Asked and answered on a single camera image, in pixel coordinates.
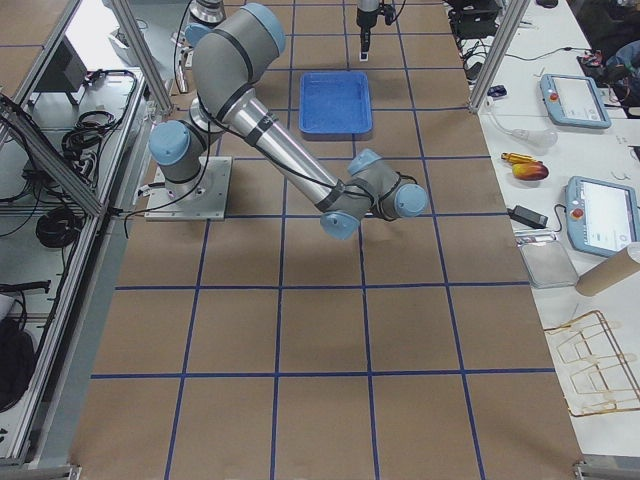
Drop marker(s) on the far teach pendant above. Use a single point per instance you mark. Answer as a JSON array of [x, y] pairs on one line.
[[574, 101]]

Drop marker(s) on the teach pendant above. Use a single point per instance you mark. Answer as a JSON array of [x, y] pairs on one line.
[[574, 101], [602, 217]]

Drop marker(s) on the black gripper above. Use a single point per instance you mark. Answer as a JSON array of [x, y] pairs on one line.
[[365, 19]]

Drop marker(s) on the cardboard tube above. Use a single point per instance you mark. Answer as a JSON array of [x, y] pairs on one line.
[[611, 271]]

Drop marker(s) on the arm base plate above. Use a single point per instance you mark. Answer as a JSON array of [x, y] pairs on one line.
[[205, 197]]

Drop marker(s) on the red yellow mango toy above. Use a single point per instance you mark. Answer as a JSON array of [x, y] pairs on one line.
[[530, 171]]

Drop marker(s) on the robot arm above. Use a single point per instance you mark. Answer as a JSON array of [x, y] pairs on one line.
[[228, 60], [205, 16]]

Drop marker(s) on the black power adapter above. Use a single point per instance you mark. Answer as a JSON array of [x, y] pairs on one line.
[[527, 217]]

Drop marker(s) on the near teach pendant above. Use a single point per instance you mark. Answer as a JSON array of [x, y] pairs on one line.
[[602, 217]]

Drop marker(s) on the blue plastic tray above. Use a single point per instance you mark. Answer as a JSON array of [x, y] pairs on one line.
[[335, 103]]

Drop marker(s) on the grey metal tin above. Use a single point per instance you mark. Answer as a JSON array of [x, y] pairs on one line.
[[548, 265]]

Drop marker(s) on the aluminium frame post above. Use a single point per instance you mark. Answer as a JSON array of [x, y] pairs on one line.
[[505, 33]]

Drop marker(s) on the gold wire rack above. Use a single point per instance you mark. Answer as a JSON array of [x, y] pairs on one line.
[[596, 374]]

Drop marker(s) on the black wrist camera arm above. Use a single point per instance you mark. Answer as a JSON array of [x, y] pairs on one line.
[[389, 12]]

